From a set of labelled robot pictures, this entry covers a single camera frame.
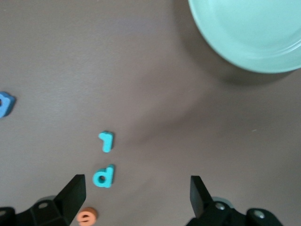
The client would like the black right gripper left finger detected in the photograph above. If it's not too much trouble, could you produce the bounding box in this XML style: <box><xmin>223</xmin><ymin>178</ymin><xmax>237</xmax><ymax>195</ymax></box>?
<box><xmin>0</xmin><ymin>174</ymin><xmax>87</xmax><ymax>226</ymax></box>

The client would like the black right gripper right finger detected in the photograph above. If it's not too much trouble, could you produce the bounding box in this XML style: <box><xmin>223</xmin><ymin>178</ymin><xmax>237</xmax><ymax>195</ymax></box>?
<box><xmin>185</xmin><ymin>176</ymin><xmax>283</xmax><ymax>226</ymax></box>

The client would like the orange foam letter e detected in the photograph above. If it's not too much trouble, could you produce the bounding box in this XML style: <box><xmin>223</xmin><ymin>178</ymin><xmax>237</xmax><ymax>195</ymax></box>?
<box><xmin>77</xmin><ymin>207</ymin><xmax>98</xmax><ymax>226</ymax></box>

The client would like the teal foam letter d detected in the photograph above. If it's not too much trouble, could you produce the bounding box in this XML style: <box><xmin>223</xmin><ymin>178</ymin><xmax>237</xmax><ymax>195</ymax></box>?
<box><xmin>92</xmin><ymin>164</ymin><xmax>116</xmax><ymax>188</ymax></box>

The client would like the teal foam letter r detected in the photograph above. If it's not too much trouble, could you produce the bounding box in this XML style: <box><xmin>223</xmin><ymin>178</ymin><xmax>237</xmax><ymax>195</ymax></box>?
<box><xmin>98</xmin><ymin>130</ymin><xmax>115</xmax><ymax>153</ymax></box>

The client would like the blue foam letter g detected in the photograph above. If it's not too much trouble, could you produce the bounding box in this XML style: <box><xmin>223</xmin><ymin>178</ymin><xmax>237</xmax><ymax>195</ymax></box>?
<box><xmin>0</xmin><ymin>91</ymin><xmax>16</xmax><ymax>119</ymax></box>

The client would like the light green plate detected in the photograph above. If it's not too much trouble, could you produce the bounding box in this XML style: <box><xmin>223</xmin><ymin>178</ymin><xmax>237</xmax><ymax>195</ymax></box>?
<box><xmin>187</xmin><ymin>0</ymin><xmax>301</xmax><ymax>74</ymax></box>

